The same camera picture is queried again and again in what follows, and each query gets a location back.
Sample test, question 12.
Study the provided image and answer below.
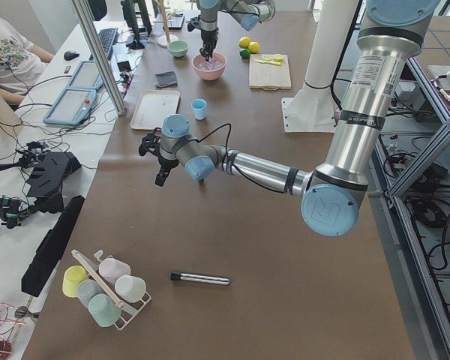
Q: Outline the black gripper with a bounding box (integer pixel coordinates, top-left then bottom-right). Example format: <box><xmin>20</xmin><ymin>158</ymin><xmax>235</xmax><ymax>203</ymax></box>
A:
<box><xmin>187</xmin><ymin>16</ymin><xmax>218</xmax><ymax>62</ymax></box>
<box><xmin>138</xmin><ymin>127</ymin><xmax>179</xmax><ymax>187</ymax></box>

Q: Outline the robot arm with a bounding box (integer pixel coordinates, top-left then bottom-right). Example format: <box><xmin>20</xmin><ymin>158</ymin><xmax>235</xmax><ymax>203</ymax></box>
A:
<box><xmin>139</xmin><ymin>1</ymin><xmax>437</xmax><ymax>236</ymax></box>
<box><xmin>187</xmin><ymin>0</ymin><xmax>276</xmax><ymax>62</ymax></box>

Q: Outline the pink bowl of ice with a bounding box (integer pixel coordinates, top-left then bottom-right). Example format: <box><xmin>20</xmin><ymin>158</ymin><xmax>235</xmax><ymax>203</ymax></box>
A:
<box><xmin>192</xmin><ymin>52</ymin><xmax>227</xmax><ymax>81</ymax></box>

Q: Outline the wooden cup stand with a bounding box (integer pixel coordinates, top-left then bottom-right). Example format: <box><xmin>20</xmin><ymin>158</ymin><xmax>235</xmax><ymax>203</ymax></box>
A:
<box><xmin>154</xmin><ymin>0</ymin><xmax>179</xmax><ymax>48</ymax></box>

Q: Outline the light blue plastic cup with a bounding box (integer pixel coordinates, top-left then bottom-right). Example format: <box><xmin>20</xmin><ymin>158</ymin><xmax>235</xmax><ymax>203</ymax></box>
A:
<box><xmin>190</xmin><ymin>98</ymin><xmax>207</xmax><ymax>121</ymax></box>

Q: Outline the pink cup in rack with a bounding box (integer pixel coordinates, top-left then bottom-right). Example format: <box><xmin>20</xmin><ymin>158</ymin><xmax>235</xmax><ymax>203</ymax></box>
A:
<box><xmin>98</xmin><ymin>257</ymin><xmax>131</xmax><ymax>287</ymax></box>

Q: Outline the white cup in rack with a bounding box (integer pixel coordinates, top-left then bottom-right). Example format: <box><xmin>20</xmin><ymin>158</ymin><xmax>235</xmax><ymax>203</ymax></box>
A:
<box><xmin>115</xmin><ymin>275</ymin><xmax>146</xmax><ymax>303</ymax></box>

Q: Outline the yellow cup in rack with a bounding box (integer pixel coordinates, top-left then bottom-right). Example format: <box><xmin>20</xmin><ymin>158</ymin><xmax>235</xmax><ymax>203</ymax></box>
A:
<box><xmin>62</xmin><ymin>265</ymin><xmax>88</xmax><ymax>298</ymax></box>

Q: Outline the white cup rack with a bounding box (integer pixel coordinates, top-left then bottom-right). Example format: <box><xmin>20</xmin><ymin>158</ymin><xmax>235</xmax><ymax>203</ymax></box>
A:
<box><xmin>62</xmin><ymin>250</ymin><xmax>152</xmax><ymax>331</ymax></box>

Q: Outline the green cup in rack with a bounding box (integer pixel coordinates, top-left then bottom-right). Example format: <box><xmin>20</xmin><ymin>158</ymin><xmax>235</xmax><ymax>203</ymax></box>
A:
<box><xmin>88</xmin><ymin>293</ymin><xmax>121</xmax><ymax>328</ymax></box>

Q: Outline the mint green bowl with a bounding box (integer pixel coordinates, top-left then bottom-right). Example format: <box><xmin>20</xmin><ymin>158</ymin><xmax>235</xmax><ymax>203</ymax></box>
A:
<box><xmin>167</xmin><ymin>40</ymin><xmax>188</xmax><ymax>59</ymax></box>

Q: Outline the green lime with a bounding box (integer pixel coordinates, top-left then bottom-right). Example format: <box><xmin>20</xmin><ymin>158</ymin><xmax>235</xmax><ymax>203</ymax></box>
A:
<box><xmin>239</xmin><ymin>49</ymin><xmax>251</xmax><ymax>59</ymax></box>

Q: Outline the whole yellow lemon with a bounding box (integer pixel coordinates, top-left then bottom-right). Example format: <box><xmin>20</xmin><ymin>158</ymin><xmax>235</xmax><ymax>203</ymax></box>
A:
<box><xmin>238</xmin><ymin>37</ymin><xmax>251</xmax><ymax>49</ymax></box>
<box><xmin>247</xmin><ymin>41</ymin><xmax>260</xmax><ymax>54</ymax></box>

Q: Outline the grey folded cloth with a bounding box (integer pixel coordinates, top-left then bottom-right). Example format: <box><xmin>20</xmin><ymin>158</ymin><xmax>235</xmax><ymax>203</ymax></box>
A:
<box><xmin>154</xmin><ymin>71</ymin><xmax>178</xmax><ymax>89</ymax></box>

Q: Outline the wooden cutting board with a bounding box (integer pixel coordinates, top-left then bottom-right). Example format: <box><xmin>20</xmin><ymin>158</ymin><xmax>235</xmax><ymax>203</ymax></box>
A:
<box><xmin>249</xmin><ymin>54</ymin><xmax>292</xmax><ymax>90</ymax></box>

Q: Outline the yellow plastic knife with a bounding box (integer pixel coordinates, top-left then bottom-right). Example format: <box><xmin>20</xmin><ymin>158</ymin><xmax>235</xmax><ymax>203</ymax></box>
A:
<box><xmin>253</xmin><ymin>58</ymin><xmax>282</xmax><ymax>66</ymax></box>

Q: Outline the cream rabbit tray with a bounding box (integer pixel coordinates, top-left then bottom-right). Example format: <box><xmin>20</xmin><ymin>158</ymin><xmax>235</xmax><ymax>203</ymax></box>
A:
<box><xmin>130</xmin><ymin>90</ymin><xmax>180</xmax><ymax>131</ymax></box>

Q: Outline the lemon half lower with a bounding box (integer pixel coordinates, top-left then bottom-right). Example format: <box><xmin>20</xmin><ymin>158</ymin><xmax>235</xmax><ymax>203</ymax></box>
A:
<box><xmin>272</xmin><ymin>54</ymin><xmax>284</xmax><ymax>62</ymax></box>

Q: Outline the black keyboard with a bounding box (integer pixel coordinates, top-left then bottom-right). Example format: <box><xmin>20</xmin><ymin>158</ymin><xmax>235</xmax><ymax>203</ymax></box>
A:
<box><xmin>98</xmin><ymin>28</ymin><xmax>119</xmax><ymax>60</ymax></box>

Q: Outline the silver black muddler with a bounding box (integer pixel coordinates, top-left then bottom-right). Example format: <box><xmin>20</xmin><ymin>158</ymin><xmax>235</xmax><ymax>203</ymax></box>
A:
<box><xmin>170</xmin><ymin>271</ymin><xmax>230</xmax><ymax>286</ymax></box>

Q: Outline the blue teach pendant near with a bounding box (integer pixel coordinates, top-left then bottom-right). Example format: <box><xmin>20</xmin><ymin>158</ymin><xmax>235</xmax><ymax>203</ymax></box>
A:
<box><xmin>43</xmin><ymin>88</ymin><xmax>97</xmax><ymax>126</ymax></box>

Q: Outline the blue teach pendant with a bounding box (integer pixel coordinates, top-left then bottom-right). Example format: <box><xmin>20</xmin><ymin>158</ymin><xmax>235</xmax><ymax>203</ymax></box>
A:
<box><xmin>43</xmin><ymin>88</ymin><xmax>97</xmax><ymax>126</ymax></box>
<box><xmin>68</xmin><ymin>61</ymin><xmax>104</xmax><ymax>90</ymax></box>

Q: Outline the blue teach pendant far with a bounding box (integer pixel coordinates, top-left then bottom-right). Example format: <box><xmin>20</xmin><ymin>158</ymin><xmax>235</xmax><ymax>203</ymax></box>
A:
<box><xmin>68</xmin><ymin>61</ymin><xmax>104</xmax><ymax>90</ymax></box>

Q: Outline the black computer mouse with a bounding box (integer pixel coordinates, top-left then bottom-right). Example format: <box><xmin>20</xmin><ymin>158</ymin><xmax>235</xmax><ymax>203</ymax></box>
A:
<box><xmin>63</xmin><ymin>50</ymin><xmax>80</xmax><ymax>61</ymax></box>

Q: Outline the seated person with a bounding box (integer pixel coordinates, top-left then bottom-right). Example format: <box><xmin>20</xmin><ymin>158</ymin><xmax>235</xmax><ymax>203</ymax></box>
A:
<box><xmin>0</xmin><ymin>17</ymin><xmax>54</xmax><ymax>106</ymax></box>

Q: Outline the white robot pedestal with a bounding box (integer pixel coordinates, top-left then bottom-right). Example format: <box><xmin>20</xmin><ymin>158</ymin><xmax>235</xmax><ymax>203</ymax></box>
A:
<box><xmin>282</xmin><ymin>0</ymin><xmax>362</xmax><ymax>133</ymax></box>

